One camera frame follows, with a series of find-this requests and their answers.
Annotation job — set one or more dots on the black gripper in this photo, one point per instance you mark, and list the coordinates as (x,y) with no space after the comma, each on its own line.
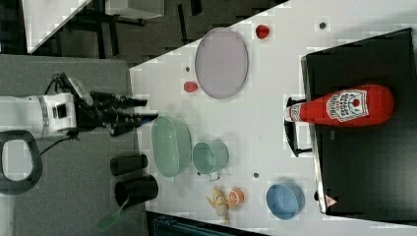
(97,115)

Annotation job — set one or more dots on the red felt ketchup bottle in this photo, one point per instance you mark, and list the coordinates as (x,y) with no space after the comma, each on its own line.
(362,106)

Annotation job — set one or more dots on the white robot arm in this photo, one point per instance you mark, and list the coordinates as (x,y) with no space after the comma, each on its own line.
(65,114)

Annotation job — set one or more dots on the black toaster oven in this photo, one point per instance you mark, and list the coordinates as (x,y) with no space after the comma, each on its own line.
(367,172)

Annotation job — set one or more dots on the black cylinder upper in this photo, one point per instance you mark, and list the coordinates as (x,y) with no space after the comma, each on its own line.
(121,165)

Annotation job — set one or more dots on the black cylinder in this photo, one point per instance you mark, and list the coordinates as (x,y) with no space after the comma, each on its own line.
(136,191)
(121,165)

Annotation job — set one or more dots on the green perforated colander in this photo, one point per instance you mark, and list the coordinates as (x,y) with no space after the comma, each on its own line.
(171,145)

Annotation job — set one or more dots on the black cylinder lower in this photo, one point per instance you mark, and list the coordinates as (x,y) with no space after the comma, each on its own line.
(136,191)

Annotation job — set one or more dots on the toy strawberry near colander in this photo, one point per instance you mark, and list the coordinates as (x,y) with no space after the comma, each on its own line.
(190,86)

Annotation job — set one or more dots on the green spatula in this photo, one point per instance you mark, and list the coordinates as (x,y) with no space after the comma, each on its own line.
(108,221)

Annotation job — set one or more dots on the lilac round plate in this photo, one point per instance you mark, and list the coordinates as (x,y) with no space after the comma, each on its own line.
(221,63)

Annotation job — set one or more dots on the toy peeled banana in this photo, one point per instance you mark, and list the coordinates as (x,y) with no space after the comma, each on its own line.
(220,204)

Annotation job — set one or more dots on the toy orange half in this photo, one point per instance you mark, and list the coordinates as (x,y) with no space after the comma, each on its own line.
(236,196)

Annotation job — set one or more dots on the toy strawberry far side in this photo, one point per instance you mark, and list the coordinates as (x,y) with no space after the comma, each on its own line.
(262,32)

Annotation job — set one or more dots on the blue plastic cup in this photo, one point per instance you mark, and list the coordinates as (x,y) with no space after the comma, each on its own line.
(285,200)

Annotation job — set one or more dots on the green mug with handle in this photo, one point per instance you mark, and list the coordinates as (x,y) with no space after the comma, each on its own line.
(210,157)

